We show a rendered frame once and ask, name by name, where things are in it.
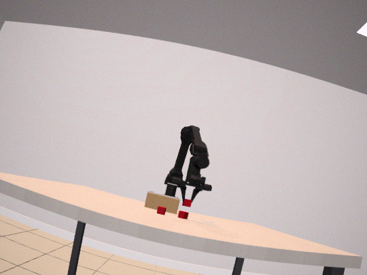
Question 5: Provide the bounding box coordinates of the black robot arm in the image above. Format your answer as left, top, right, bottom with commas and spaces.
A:
164, 126, 210, 197

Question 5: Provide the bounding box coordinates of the red cube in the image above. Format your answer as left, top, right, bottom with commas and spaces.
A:
157, 206, 166, 215
182, 199, 192, 207
177, 210, 189, 219

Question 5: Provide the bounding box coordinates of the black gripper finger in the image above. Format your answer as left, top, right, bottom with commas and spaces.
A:
178, 185, 186, 202
191, 189, 202, 202

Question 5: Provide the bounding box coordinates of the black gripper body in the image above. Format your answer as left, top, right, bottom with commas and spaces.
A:
170, 168, 212, 191

